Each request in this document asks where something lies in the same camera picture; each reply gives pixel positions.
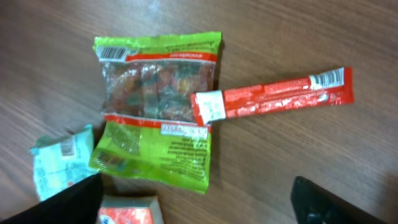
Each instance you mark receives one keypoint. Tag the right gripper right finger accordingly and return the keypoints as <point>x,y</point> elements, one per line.
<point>312,204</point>

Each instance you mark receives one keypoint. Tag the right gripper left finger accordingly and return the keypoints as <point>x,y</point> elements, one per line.
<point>78,204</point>

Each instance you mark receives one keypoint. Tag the small red snack packet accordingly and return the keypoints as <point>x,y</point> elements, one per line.
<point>130,210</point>

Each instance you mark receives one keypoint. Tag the light teal snack packet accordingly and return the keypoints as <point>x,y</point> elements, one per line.
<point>59,163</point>

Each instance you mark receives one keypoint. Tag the green gummy candy bag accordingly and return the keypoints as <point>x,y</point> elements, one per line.
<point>150,130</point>

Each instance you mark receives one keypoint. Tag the red stick snack packet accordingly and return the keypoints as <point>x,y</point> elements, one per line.
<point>334,87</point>

